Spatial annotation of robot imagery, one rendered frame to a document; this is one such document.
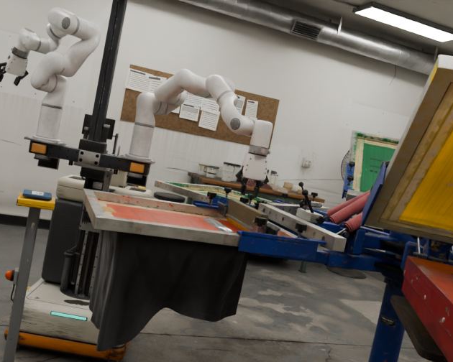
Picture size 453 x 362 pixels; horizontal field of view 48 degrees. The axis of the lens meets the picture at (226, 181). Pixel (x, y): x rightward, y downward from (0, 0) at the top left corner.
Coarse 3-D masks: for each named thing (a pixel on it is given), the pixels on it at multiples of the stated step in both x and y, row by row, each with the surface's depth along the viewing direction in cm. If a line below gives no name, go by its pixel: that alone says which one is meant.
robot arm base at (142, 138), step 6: (138, 126) 236; (144, 126) 236; (138, 132) 236; (144, 132) 236; (150, 132) 238; (132, 138) 238; (138, 138) 236; (144, 138) 237; (150, 138) 239; (132, 144) 238; (138, 144) 236; (144, 144) 237; (150, 144) 240; (132, 150) 237; (138, 150) 237; (144, 150) 237; (132, 156) 236; (138, 156) 237; (144, 156) 238
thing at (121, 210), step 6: (108, 204) 203; (120, 210) 194; (126, 210) 196; (144, 210) 205; (150, 210) 208; (156, 210) 211; (186, 216) 212; (192, 216) 215; (204, 222) 207; (222, 222) 216; (228, 222) 219; (234, 228) 206
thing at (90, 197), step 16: (96, 192) 207; (112, 192) 213; (96, 208) 168; (160, 208) 217; (176, 208) 220; (192, 208) 222; (208, 208) 225; (96, 224) 155; (112, 224) 157; (128, 224) 158; (144, 224) 160; (160, 224) 163; (192, 240) 166; (208, 240) 168; (224, 240) 170
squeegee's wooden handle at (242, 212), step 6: (228, 204) 218; (234, 204) 212; (240, 204) 206; (228, 210) 217; (234, 210) 210; (240, 210) 205; (246, 210) 199; (252, 210) 194; (258, 210) 193; (234, 216) 209; (240, 216) 204; (246, 216) 198; (252, 216) 193; (258, 216) 188; (264, 216) 186; (246, 222) 197
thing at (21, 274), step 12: (24, 204) 180; (36, 204) 181; (48, 204) 183; (36, 216) 186; (36, 228) 187; (24, 240) 186; (24, 252) 187; (24, 264) 187; (24, 276) 188; (24, 288) 188; (24, 300) 189; (12, 312) 188; (12, 324) 189; (12, 336) 189; (12, 348) 190; (12, 360) 190
